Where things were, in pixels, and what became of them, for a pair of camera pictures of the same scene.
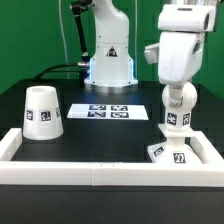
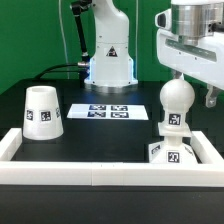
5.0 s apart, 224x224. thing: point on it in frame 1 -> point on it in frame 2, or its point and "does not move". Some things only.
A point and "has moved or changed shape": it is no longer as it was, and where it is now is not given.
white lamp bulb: [179, 116] has moved or changed shape
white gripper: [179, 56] -> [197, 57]
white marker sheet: [108, 111] does not move
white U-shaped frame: [111, 173] does not move
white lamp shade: [42, 114] does not move
